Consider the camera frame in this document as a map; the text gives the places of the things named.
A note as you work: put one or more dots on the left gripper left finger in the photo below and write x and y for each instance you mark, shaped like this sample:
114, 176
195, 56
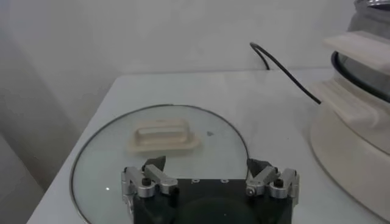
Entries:
158, 179

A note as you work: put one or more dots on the white electric cooker base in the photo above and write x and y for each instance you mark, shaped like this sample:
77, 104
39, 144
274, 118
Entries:
350, 158

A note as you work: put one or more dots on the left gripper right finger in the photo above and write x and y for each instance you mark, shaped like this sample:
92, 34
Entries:
265, 179

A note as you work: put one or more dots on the round glass pot lid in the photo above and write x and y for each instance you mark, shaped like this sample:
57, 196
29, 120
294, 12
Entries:
164, 140

